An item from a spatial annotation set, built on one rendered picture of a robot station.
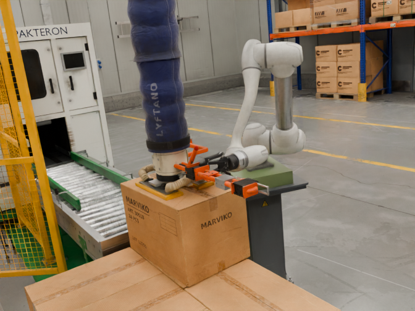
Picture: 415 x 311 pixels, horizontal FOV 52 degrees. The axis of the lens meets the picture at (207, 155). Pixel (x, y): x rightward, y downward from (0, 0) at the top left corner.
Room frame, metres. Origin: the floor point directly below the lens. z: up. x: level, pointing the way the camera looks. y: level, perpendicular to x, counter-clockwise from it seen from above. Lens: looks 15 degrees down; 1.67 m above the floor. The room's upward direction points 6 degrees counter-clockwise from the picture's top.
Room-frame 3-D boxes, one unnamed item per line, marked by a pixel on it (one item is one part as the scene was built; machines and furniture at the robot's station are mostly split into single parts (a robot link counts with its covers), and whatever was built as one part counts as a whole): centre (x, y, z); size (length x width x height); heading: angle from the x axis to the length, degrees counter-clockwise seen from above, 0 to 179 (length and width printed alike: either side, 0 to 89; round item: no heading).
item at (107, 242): (2.46, 0.38, 0.58); 0.70 x 0.03 x 0.06; 123
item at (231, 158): (2.00, -0.09, 1.07); 0.09 x 0.07 x 0.08; 123
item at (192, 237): (2.14, 0.17, 0.74); 0.60 x 0.40 x 0.40; 36
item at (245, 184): (1.63, -0.13, 1.07); 0.08 x 0.07 x 0.05; 34
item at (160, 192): (2.08, 0.27, 0.97); 0.34 x 0.10 x 0.05; 34
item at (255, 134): (2.65, -0.32, 1.01); 0.18 x 0.16 x 0.22; 78
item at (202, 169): (1.93, 0.05, 1.07); 0.10 x 0.08 x 0.06; 124
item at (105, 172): (3.88, 1.00, 0.60); 1.60 x 0.10 x 0.09; 33
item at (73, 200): (3.58, 1.45, 0.60); 1.60 x 0.10 x 0.09; 33
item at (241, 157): (2.04, -0.15, 1.07); 0.09 x 0.06 x 0.09; 33
